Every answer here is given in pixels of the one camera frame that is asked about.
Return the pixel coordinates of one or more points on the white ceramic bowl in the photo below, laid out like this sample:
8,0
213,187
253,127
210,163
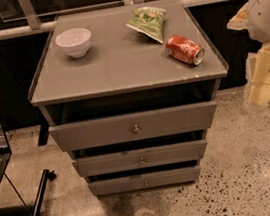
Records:
74,42

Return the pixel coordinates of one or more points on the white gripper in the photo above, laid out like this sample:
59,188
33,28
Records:
265,16

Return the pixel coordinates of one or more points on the red soda can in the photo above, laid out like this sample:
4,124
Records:
184,50

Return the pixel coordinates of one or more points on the grey top drawer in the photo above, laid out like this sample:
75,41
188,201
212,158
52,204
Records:
136,126

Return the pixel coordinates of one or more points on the grey drawer cabinet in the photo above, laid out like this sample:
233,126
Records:
125,72

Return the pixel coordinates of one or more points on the grey middle drawer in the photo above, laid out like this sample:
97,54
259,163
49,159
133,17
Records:
139,158

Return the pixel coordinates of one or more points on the black stand leg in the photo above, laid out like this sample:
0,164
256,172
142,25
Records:
46,176

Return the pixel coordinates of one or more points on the green chip bag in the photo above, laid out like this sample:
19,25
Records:
149,21

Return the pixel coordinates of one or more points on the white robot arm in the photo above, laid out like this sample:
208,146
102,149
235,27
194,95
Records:
254,17

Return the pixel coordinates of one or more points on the grey drawer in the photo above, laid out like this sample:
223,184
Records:
139,158
145,181
136,126

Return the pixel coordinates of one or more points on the grey bottom drawer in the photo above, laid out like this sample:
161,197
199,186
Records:
145,181

